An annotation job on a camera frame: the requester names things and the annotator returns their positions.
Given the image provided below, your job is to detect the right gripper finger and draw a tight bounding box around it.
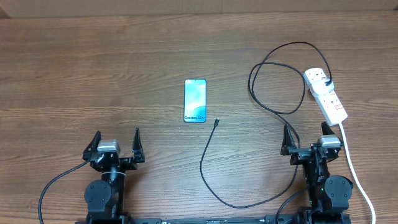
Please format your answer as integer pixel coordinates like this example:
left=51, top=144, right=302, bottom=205
left=321, top=122, right=335, bottom=136
left=280, top=124, right=296, bottom=156

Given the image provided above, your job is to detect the blue Galaxy smartphone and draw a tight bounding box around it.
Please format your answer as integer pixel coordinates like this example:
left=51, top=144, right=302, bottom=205
left=183, top=79, right=207, bottom=123

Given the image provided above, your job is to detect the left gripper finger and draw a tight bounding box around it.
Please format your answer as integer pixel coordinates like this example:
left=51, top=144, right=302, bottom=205
left=131, top=128, right=145, bottom=163
left=82, top=131, right=101, bottom=161

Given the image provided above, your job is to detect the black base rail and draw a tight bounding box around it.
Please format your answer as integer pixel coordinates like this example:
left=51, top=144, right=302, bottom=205
left=75, top=214, right=351, bottom=224

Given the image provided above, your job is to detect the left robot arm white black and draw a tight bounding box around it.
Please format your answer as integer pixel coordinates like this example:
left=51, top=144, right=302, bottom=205
left=83, top=128, right=145, bottom=223

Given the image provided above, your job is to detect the white power strip cord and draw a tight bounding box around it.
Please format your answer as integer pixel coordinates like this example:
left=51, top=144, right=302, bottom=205
left=338, top=123, right=377, bottom=224

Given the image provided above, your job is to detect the white charger plug adapter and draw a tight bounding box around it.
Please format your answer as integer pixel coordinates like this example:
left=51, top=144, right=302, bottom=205
left=310, top=79, right=335, bottom=97

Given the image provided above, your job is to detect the white power strip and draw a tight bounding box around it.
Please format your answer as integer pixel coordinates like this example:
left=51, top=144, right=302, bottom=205
left=303, top=68, right=348, bottom=126

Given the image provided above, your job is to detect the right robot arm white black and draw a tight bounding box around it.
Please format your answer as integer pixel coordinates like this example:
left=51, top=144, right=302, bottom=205
left=275, top=122, right=353, bottom=223

